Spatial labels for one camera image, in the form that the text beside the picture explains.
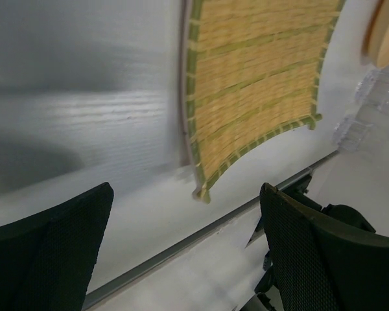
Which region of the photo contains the aluminium table edge rail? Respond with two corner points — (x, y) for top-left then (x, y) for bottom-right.
(81, 149), (341, 311)

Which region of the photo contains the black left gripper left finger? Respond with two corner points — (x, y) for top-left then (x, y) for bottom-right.
(0, 183), (113, 310)

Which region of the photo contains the clear plastic cup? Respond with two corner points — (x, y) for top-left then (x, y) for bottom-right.
(355, 70), (389, 115)
(332, 115), (373, 152)

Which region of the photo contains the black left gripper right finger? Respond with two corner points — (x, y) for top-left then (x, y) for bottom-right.
(259, 183), (389, 310)

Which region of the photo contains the beige plastic plate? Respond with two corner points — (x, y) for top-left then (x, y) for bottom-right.
(362, 0), (389, 69)

